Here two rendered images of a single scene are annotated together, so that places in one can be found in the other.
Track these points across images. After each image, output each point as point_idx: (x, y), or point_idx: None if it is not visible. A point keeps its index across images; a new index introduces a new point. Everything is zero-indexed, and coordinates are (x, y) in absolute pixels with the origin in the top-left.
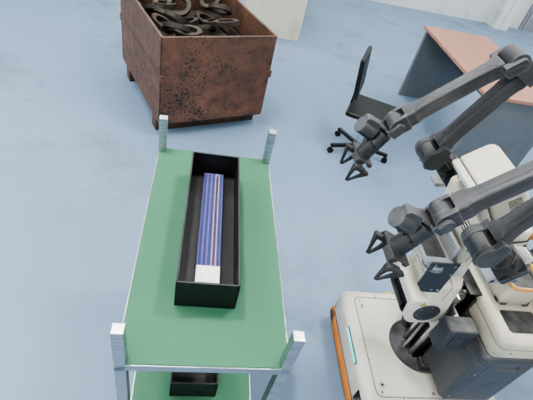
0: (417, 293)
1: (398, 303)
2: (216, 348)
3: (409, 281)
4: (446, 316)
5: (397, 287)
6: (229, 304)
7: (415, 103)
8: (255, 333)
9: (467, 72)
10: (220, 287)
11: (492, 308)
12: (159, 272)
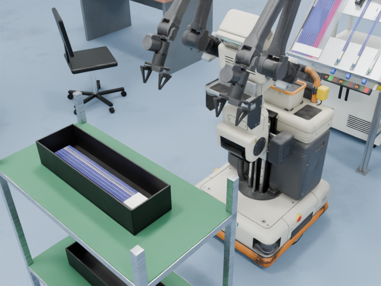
0: (247, 136)
1: (239, 154)
2: (186, 234)
3: (236, 134)
4: (271, 139)
5: (231, 146)
6: (168, 206)
7: (171, 9)
8: (198, 210)
9: None
10: (159, 194)
11: (289, 115)
12: (101, 228)
